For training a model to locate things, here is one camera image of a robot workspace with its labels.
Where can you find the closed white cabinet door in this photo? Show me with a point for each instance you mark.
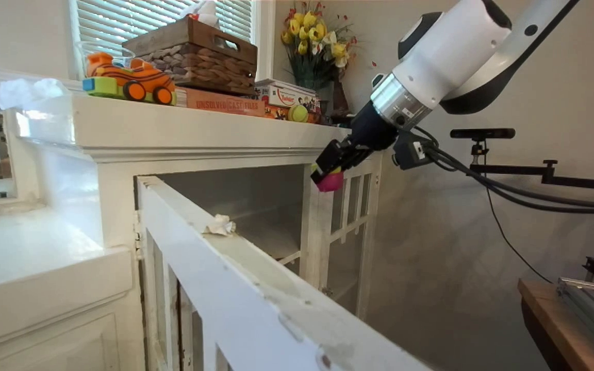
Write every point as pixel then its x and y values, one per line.
pixel 350 235

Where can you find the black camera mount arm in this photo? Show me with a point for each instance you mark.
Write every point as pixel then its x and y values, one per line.
pixel 545 169

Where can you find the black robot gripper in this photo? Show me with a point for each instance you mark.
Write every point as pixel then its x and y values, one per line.
pixel 368 132

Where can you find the white window blinds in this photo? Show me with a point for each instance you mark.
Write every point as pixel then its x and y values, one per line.
pixel 105 25

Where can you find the Twister game box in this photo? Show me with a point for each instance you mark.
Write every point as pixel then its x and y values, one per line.
pixel 280 96

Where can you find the brown wooden table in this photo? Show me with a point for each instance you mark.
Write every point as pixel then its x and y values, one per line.
pixel 559 325

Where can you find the yellow flower bouquet vase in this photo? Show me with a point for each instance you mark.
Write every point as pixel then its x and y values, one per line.
pixel 318 53

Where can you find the orange toy truck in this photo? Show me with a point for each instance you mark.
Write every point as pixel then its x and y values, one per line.
pixel 139 81

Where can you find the open white cabinet door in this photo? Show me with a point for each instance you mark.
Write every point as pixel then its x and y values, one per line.
pixel 262 316

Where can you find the green tennis ball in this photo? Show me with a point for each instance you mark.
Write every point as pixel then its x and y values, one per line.
pixel 297 112

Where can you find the white door knob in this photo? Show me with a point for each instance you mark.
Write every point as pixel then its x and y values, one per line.
pixel 222 225

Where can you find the orange board game box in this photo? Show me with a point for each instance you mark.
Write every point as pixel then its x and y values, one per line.
pixel 217 101

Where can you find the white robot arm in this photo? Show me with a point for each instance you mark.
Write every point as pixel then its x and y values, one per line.
pixel 459 60

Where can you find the white wooden cabinet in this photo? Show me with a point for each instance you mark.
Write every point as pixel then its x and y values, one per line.
pixel 144 237

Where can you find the brown wicker basket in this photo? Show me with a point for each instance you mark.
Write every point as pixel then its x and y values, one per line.
pixel 196 53

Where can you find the black camera on stand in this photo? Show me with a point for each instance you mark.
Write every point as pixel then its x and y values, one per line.
pixel 484 132

